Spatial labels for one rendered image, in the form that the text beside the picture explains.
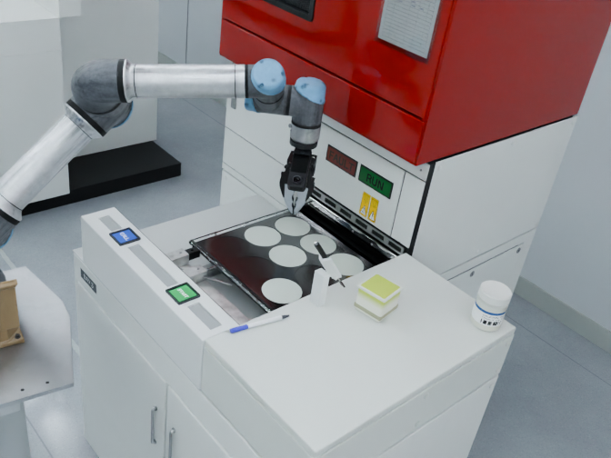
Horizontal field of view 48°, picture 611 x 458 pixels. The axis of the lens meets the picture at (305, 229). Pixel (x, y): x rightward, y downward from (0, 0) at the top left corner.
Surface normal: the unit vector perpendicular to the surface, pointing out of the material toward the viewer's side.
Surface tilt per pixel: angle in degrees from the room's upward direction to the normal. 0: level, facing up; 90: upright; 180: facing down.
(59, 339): 0
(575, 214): 90
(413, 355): 0
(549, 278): 90
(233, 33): 90
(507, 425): 0
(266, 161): 90
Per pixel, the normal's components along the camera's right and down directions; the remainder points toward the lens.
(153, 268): 0.13, -0.84
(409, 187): -0.75, 0.27
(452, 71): 0.65, 0.48
